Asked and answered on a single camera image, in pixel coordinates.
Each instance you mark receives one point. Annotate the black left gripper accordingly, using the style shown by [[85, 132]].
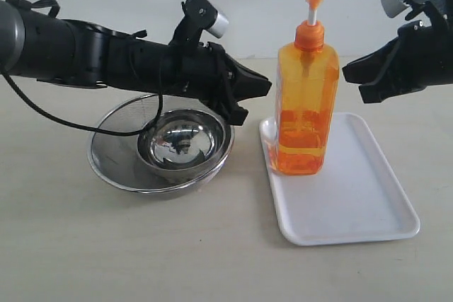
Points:
[[233, 82]]

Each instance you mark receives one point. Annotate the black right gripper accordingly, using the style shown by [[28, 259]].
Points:
[[417, 58]]

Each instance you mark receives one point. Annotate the orange pump soap bottle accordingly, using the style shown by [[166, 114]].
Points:
[[307, 81]]

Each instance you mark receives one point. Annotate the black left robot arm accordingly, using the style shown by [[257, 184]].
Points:
[[36, 43]]

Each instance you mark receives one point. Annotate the steel mesh strainer basket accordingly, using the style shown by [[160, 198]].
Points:
[[115, 160]]

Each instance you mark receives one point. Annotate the small steel inner bowl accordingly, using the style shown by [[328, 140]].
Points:
[[185, 143]]

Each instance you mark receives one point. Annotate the white rectangular plastic tray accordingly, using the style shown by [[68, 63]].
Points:
[[355, 197]]

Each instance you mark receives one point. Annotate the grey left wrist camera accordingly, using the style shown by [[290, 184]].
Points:
[[204, 15]]

